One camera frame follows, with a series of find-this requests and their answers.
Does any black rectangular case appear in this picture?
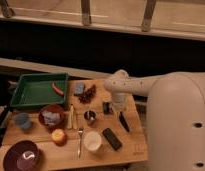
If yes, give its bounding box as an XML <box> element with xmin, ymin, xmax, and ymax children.
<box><xmin>102</xmin><ymin>128</ymin><xmax>122</xmax><ymax>150</ymax></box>

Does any purple plate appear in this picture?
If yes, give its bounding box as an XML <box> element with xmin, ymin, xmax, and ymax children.
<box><xmin>3</xmin><ymin>140</ymin><xmax>40</xmax><ymax>171</ymax></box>

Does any small metal cup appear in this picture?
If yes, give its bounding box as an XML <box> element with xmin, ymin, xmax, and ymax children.
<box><xmin>84</xmin><ymin>110</ymin><xmax>96</xmax><ymax>125</ymax></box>

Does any red bowl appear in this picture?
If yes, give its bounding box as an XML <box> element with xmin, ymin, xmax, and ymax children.
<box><xmin>38</xmin><ymin>104</ymin><xmax>64</xmax><ymax>128</ymax></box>

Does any green plastic tray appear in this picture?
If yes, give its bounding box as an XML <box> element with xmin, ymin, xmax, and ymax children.
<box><xmin>10</xmin><ymin>73</ymin><xmax>68</xmax><ymax>109</ymax></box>

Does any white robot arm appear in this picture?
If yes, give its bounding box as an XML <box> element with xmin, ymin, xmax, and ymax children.
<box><xmin>104</xmin><ymin>70</ymin><xmax>205</xmax><ymax>171</ymax></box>

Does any blue plastic cup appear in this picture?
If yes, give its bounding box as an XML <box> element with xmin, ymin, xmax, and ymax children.
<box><xmin>14</xmin><ymin>113</ymin><xmax>32</xmax><ymax>130</ymax></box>

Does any red sausage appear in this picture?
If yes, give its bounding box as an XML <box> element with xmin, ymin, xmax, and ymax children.
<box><xmin>52</xmin><ymin>82</ymin><xmax>64</xmax><ymax>96</ymax></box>

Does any silver fork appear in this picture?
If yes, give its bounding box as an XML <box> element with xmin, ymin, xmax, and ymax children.
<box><xmin>77</xmin><ymin>127</ymin><xmax>84</xmax><ymax>158</ymax></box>

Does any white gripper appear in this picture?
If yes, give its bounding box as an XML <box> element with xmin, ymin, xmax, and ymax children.
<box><xmin>111</xmin><ymin>93</ymin><xmax>127</xmax><ymax>112</ymax></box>

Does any crumpled white cloth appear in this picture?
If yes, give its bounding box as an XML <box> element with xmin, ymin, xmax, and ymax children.
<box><xmin>42</xmin><ymin>110</ymin><xmax>60</xmax><ymax>126</ymax></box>

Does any white cup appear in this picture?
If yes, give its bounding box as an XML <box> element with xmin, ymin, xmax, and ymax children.
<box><xmin>84</xmin><ymin>131</ymin><xmax>102</xmax><ymax>153</ymax></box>

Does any orange fruit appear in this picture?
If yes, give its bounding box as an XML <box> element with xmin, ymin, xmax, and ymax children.
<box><xmin>51</xmin><ymin>129</ymin><xmax>67</xmax><ymax>145</ymax></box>

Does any black handled brush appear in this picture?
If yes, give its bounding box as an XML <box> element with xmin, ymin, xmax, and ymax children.
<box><xmin>119</xmin><ymin>112</ymin><xmax>130</xmax><ymax>132</ymax></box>

